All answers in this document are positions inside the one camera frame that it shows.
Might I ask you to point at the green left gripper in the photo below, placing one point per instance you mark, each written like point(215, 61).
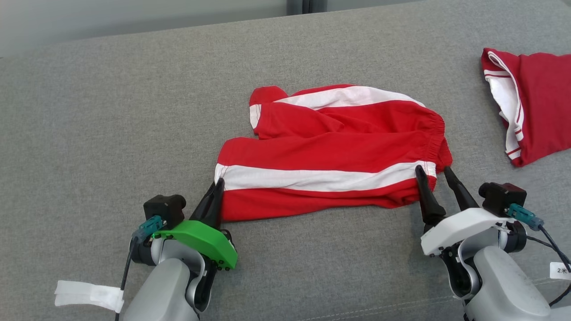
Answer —
point(205, 240)

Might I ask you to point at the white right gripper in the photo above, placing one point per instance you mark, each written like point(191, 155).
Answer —
point(464, 225)

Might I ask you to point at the red shorts with white stripe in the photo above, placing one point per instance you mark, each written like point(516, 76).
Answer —
point(321, 151)

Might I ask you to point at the red Bulls basketball jersey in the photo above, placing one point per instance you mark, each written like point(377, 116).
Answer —
point(544, 98)

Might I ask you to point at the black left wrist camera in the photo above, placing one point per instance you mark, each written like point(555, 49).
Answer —
point(165, 207)

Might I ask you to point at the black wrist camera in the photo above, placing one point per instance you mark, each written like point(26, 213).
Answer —
point(165, 207)
point(502, 198)

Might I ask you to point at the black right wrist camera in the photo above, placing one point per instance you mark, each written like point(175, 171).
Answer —
point(502, 198)

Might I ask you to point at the teal left camera connector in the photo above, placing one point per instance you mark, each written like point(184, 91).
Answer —
point(147, 227)

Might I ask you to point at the teal camera connector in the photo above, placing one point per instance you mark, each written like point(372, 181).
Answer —
point(147, 227)
point(524, 215)

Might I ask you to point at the teal right camera connector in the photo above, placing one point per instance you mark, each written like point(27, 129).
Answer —
point(524, 215)

